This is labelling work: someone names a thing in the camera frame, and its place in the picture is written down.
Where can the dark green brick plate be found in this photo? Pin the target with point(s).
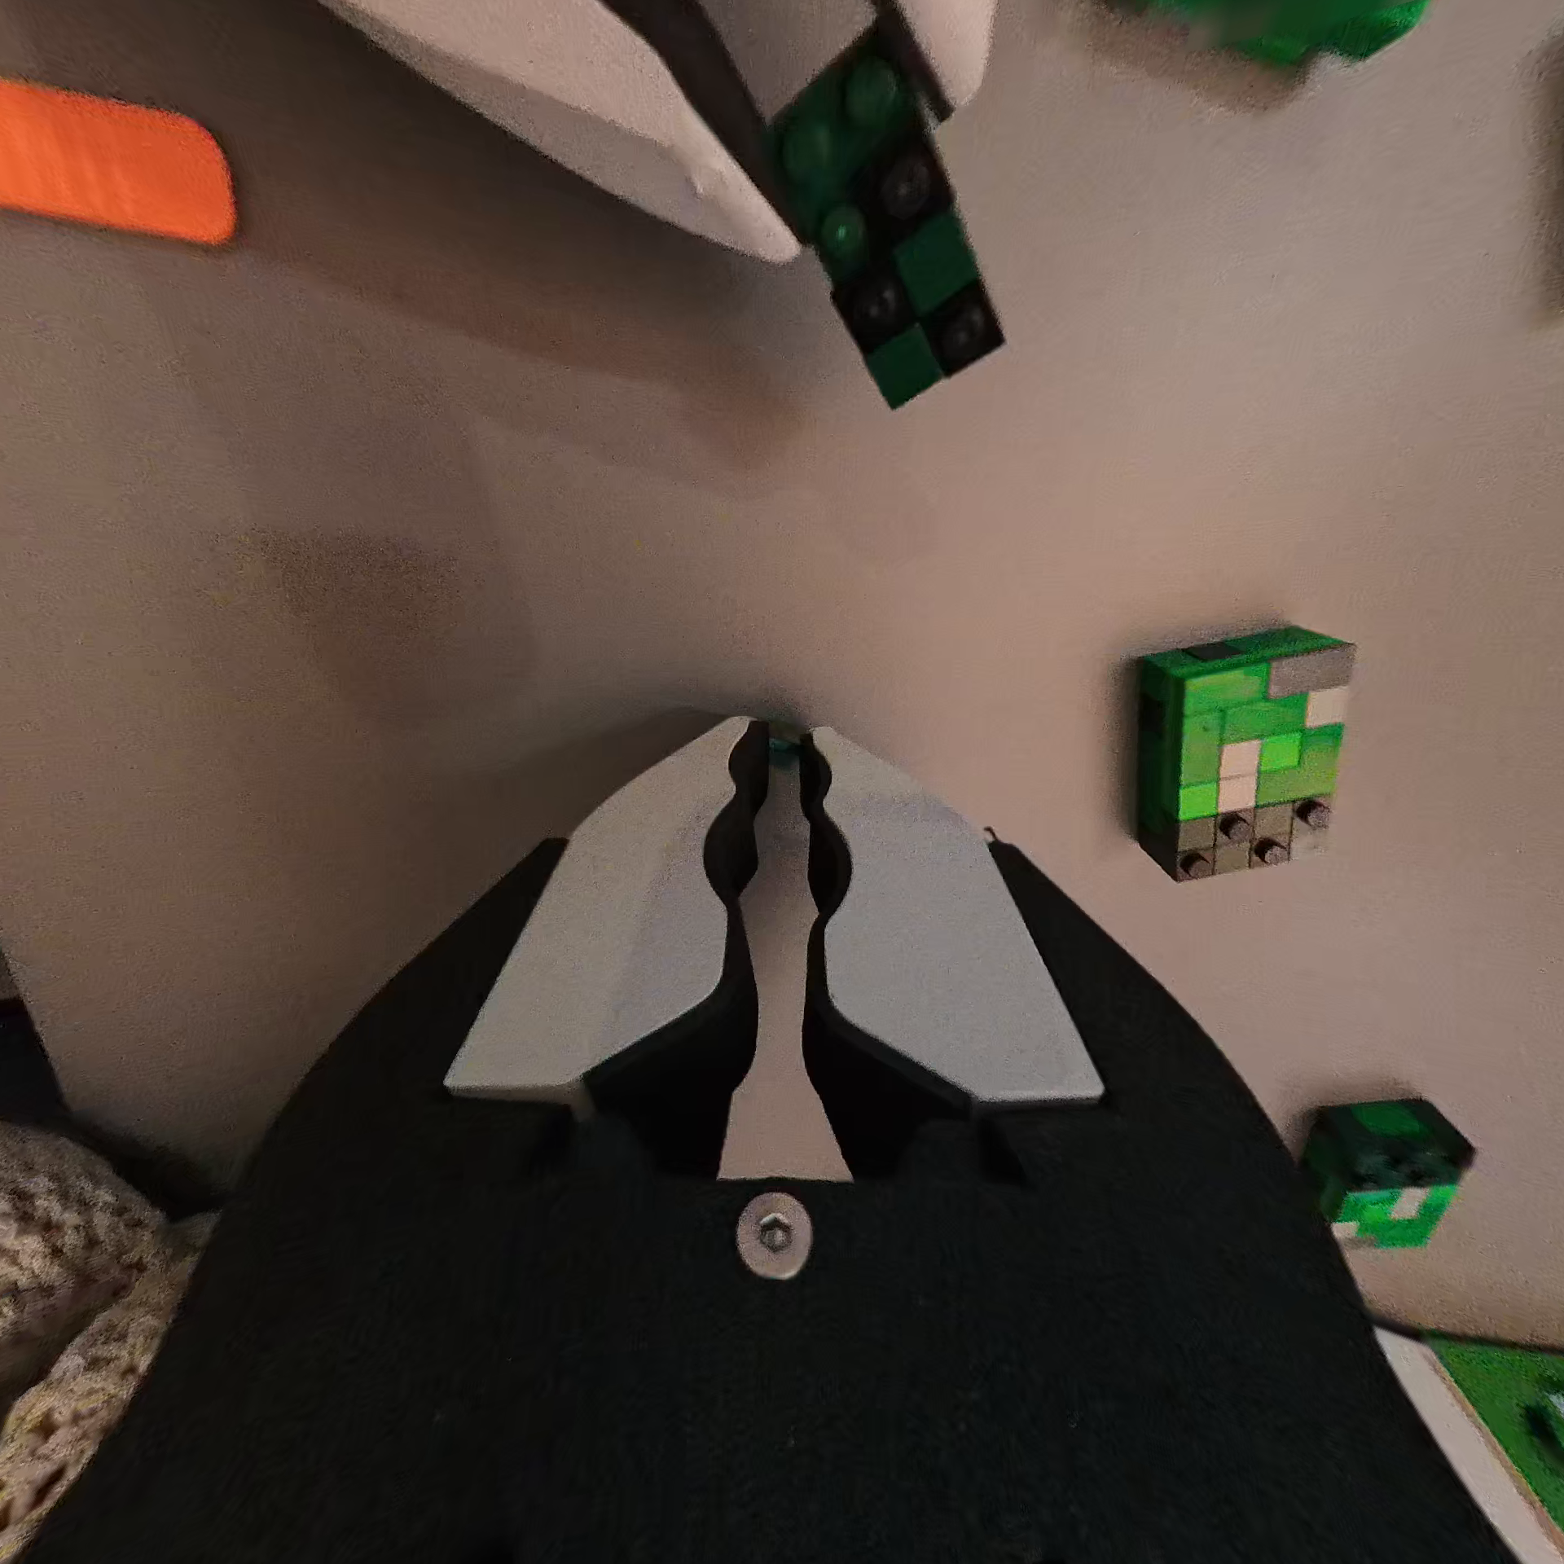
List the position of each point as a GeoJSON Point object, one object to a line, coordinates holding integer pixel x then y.
{"type": "Point", "coordinates": [929, 258]}

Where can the small green brick assembly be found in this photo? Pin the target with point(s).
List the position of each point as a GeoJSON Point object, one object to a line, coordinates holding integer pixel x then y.
{"type": "Point", "coordinates": [1246, 759]}

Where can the person's dark trousers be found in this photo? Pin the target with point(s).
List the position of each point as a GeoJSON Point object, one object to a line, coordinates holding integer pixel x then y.
{"type": "Point", "coordinates": [24, 1051]}

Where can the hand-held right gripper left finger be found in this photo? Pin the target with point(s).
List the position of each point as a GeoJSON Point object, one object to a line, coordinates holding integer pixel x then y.
{"type": "Point", "coordinates": [611, 966]}

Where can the orange brick separator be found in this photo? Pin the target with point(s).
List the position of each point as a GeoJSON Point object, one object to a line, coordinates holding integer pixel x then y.
{"type": "Point", "coordinates": [110, 159]}

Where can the green brick cube head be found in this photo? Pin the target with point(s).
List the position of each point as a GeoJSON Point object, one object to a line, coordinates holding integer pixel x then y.
{"type": "Point", "coordinates": [1387, 1174]}

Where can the small dark green brick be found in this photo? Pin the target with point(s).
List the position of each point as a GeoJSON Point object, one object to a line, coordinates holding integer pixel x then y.
{"type": "Point", "coordinates": [782, 738]}

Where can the green building set box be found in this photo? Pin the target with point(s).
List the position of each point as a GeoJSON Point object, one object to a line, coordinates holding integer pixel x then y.
{"type": "Point", "coordinates": [1503, 1405]}

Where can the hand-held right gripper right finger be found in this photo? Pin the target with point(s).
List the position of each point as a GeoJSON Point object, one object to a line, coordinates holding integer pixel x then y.
{"type": "Point", "coordinates": [953, 966]}

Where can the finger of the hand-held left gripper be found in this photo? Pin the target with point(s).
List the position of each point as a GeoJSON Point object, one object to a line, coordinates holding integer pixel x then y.
{"type": "Point", "coordinates": [549, 74]}
{"type": "Point", "coordinates": [953, 49]}

